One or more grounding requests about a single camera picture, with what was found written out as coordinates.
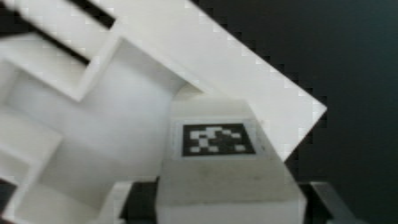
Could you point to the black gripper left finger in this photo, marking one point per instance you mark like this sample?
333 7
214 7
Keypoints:
139 212

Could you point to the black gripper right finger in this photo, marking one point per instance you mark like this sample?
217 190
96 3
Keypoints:
327 210

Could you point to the white chair leg with tag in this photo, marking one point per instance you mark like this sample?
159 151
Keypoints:
224 182

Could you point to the white chair seat part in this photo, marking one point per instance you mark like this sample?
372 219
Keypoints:
91 75

